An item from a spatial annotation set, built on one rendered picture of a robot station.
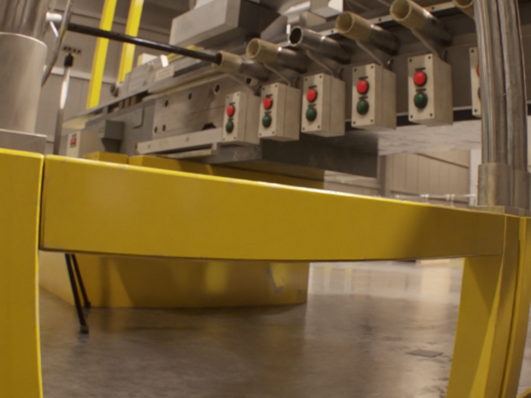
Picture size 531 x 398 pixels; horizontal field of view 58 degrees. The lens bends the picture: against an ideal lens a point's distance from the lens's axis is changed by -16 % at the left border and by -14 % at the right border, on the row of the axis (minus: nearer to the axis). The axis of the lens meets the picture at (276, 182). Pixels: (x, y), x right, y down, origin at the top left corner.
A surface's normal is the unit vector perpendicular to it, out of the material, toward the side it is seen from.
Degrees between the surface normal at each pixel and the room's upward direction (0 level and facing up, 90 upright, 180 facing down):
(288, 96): 90
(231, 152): 90
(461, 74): 90
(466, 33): 90
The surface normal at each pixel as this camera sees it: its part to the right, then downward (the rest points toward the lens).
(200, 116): -0.75, -0.10
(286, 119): 0.66, -0.02
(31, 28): 0.90, 0.02
